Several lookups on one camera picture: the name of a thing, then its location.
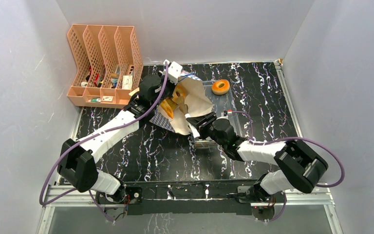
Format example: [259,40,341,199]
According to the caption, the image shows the orange fake donut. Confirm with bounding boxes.
[211,79,230,95]

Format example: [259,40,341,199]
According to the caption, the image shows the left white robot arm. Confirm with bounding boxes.
[56,75,178,203]

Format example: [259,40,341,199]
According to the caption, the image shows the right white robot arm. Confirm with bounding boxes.
[175,97,328,202]

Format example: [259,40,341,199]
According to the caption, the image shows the purple cable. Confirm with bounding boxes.
[39,62,169,207]
[229,110,345,189]

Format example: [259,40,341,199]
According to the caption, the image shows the blue checkered paper bag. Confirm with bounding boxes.
[150,71,214,135]

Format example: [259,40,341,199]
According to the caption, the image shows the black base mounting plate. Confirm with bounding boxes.
[122,180,259,216]

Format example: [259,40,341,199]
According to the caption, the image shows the small white card box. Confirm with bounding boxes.
[102,96,114,102]

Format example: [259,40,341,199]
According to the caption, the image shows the clear plastic tray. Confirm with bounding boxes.
[202,80,243,136]

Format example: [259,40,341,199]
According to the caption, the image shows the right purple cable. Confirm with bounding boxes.
[229,110,345,189]

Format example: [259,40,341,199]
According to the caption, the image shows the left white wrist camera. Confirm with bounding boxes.
[163,59,183,85]

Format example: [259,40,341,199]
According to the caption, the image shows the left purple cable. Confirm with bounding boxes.
[39,62,169,207]

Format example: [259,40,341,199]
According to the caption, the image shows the white stapler box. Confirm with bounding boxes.
[121,75,133,90]

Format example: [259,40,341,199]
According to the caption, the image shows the green white glue tube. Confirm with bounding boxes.
[90,98,101,103]

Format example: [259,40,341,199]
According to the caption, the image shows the peach plastic file organizer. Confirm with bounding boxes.
[67,24,144,109]

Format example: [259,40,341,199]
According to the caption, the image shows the fake crusted bread slice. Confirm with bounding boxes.
[160,98,177,119]

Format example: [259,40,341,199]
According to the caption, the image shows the red small box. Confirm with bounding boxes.
[93,73,100,87]

